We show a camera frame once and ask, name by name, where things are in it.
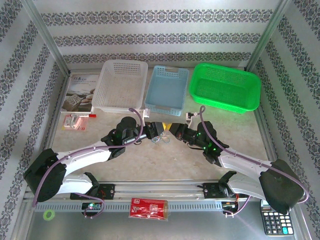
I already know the pile of rubber bands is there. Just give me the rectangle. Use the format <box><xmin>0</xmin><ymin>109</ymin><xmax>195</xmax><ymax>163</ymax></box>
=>
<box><xmin>149</xmin><ymin>132</ymin><xmax>172</xmax><ymax>146</ymax></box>

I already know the green perforated plastic basket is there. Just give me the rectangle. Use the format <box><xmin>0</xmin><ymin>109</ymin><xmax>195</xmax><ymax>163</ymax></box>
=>
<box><xmin>188</xmin><ymin>62</ymin><xmax>262</xmax><ymax>115</ymax></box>

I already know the white marker with red cap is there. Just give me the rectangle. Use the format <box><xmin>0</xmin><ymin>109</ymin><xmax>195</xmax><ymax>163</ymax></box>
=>
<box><xmin>70</xmin><ymin>113</ymin><xmax>97</xmax><ymax>119</ymax></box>

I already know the light blue plastic basket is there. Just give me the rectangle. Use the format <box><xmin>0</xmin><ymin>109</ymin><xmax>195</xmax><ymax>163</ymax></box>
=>
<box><xmin>144</xmin><ymin>65</ymin><xmax>190</xmax><ymax>117</ymax></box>

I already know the white perforated plastic basket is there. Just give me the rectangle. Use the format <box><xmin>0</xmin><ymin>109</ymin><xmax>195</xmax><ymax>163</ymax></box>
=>
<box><xmin>91</xmin><ymin>59</ymin><xmax>149</xmax><ymax>115</ymax></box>

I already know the pink packaged stationery item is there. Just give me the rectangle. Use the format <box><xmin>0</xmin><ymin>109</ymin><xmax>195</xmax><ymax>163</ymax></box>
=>
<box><xmin>61</xmin><ymin>114</ymin><xmax>90</xmax><ymax>132</ymax></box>

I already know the printed booklet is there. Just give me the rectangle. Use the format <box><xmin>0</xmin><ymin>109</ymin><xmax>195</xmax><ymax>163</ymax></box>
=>
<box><xmin>61</xmin><ymin>72</ymin><xmax>100</xmax><ymax>113</ymax></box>

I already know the red foil packet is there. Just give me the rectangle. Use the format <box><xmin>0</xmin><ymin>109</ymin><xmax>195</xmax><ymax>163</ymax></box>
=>
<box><xmin>128</xmin><ymin>197</ymin><xmax>170</xmax><ymax>222</ymax></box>

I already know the left controller board with LEDs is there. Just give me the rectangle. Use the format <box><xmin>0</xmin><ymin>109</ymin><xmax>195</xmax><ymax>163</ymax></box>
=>
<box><xmin>81</xmin><ymin>201</ymin><xmax>102</xmax><ymax>211</ymax></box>

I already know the green tape roll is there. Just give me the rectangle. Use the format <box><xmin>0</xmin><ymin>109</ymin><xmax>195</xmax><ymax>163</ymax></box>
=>
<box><xmin>42</xmin><ymin>209</ymin><xmax>56</xmax><ymax>221</ymax></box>

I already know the black desk calculator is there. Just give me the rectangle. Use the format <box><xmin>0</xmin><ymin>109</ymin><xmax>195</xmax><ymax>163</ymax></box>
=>
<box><xmin>260</xmin><ymin>199</ymin><xmax>295</xmax><ymax>236</ymax></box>

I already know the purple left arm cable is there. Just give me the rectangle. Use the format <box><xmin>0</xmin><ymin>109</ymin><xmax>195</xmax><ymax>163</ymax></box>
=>
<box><xmin>32</xmin><ymin>107</ymin><xmax>145</xmax><ymax>220</ymax></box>

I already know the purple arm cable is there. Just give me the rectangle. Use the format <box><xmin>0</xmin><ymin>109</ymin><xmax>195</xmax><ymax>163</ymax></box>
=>
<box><xmin>32</xmin><ymin>107</ymin><xmax>145</xmax><ymax>220</ymax></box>
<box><xmin>198</xmin><ymin>105</ymin><xmax>310</xmax><ymax>218</ymax></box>

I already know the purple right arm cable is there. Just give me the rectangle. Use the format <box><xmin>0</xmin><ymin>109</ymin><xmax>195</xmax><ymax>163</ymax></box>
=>
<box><xmin>198</xmin><ymin>105</ymin><xmax>310</xmax><ymax>218</ymax></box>

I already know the aluminium mounting rail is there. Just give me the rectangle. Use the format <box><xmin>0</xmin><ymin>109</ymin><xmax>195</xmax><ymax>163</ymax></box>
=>
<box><xmin>23</xmin><ymin>179</ymin><xmax>263</xmax><ymax>201</ymax></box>

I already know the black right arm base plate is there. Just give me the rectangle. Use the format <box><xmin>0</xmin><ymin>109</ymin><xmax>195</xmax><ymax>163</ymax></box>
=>
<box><xmin>202</xmin><ymin>182</ymin><xmax>250</xmax><ymax>200</ymax></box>

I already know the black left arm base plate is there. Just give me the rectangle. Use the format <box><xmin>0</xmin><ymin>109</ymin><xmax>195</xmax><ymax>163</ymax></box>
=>
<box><xmin>69</xmin><ymin>183</ymin><xmax>116</xmax><ymax>201</ymax></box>

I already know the grey slotted cable duct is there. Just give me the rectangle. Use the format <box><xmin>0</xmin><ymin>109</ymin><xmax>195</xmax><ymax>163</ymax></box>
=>
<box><xmin>33</xmin><ymin>201</ymin><xmax>225</xmax><ymax>213</ymax></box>

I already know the right controller board with wires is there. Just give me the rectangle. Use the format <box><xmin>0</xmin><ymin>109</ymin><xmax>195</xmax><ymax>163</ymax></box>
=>
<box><xmin>221</xmin><ymin>200</ymin><xmax>240</xmax><ymax>210</ymax></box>

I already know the aluminium frame post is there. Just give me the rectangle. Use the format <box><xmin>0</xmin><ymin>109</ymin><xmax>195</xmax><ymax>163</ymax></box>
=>
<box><xmin>21</xmin><ymin>0</ymin><xmax>71</xmax><ymax>76</ymax></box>
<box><xmin>244</xmin><ymin>0</ymin><xmax>295</xmax><ymax>73</ymax></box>

